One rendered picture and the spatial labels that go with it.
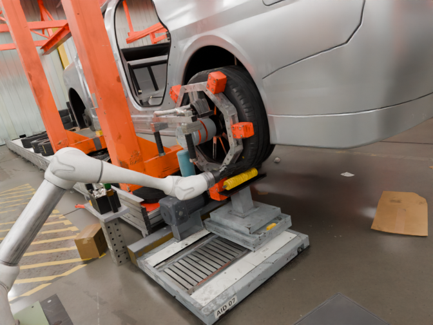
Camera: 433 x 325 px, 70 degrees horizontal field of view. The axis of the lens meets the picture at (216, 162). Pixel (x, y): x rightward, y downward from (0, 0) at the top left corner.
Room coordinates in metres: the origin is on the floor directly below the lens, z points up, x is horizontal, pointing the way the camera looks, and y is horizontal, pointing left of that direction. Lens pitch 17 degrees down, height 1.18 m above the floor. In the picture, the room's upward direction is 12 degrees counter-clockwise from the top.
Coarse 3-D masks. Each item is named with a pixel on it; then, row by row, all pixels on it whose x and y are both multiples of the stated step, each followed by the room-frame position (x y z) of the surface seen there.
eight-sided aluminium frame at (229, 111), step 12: (192, 84) 1.82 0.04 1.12; (204, 84) 1.73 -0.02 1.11; (180, 96) 1.94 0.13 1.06; (216, 96) 1.68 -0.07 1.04; (228, 108) 1.63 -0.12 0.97; (228, 120) 1.62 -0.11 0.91; (228, 132) 1.63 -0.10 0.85; (240, 144) 1.64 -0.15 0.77; (228, 156) 1.67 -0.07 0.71; (204, 168) 1.88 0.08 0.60; (216, 168) 1.77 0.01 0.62
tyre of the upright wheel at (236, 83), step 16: (192, 80) 1.96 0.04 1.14; (240, 80) 1.75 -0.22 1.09; (240, 96) 1.66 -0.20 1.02; (256, 96) 1.71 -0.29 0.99; (240, 112) 1.66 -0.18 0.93; (256, 112) 1.66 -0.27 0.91; (256, 128) 1.64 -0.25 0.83; (256, 144) 1.65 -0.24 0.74; (272, 144) 1.75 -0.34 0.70; (208, 160) 1.98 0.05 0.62; (240, 160) 1.72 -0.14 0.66; (256, 160) 1.73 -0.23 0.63
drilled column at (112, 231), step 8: (104, 224) 1.95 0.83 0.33; (112, 224) 1.98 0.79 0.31; (104, 232) 2.00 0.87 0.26; (112, 232) 1.97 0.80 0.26; (120, 232) 2.00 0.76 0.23; (112, 240) 1.96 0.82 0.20; (120, 240) 1.99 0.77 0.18; (112, 248) 1.95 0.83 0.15; (120, 248) 1.98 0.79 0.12; (112, 256) 2.01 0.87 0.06; (120, 256) 1.97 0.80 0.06; (128, 256) 2.00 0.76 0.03; (120, 264) 1.96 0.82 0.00
